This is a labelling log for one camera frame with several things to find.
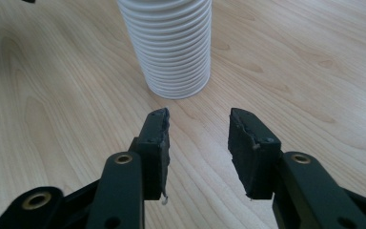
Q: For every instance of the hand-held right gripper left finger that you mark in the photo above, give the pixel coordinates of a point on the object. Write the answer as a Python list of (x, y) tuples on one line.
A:
[(154, 152)]

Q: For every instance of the stack of white paper cups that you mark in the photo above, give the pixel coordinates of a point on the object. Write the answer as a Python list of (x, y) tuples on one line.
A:
[(171, 47)]

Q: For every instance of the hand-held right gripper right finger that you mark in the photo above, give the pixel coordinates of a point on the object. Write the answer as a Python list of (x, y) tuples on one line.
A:
[(251, 159)]

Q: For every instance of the round dark table grommet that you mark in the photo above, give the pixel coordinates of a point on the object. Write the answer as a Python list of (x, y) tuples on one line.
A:
[(28, 1)]

